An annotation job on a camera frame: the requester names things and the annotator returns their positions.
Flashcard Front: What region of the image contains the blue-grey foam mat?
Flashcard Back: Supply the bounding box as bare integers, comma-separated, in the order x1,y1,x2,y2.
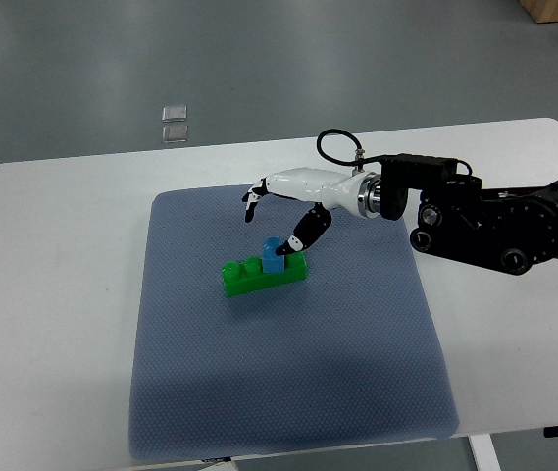
129,186,459,461

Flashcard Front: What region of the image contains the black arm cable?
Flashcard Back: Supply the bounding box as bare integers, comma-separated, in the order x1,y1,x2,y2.
316,128,387,173

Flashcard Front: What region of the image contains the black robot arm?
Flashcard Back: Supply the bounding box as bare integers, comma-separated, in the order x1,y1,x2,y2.
357,154,558,275

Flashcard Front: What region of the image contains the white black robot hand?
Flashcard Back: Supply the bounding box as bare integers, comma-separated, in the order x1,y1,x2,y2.
242,168,377,256

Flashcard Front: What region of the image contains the white table leg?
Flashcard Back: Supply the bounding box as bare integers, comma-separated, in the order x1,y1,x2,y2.
468,434,501,471

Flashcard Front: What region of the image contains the small blue block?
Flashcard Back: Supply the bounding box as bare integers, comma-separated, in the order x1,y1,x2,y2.
261,236,285,274

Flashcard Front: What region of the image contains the upper metal floor plate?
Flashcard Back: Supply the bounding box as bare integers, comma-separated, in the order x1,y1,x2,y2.
162,104,187,123

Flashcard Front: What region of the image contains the lower metal floor plate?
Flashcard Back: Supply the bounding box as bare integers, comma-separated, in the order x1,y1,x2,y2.
162,124,188,143

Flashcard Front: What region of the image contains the long green block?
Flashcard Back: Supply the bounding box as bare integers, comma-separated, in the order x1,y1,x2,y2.
221,252,308,297

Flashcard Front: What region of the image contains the wooden box corner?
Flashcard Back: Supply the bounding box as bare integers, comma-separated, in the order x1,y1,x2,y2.
519,0,558,24

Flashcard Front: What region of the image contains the metal floor plate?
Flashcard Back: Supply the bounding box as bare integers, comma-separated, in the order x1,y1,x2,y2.
162,124,188,143
162,104,187,123

